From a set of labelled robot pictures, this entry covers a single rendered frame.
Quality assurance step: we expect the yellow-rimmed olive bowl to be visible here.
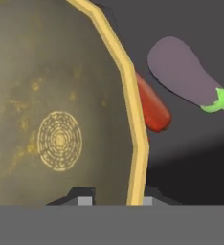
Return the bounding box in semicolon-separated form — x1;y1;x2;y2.
0;0;150;207

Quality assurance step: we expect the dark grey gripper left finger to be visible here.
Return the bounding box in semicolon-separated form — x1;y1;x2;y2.
45;187;97;207

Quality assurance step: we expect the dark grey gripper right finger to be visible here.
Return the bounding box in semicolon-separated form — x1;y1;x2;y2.
142;187;182;207

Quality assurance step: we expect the purple eggplant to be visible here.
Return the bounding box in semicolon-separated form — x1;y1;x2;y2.
146;35;224;115

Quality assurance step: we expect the red-orange carrot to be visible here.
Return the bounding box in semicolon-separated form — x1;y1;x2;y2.
135;71;173;133

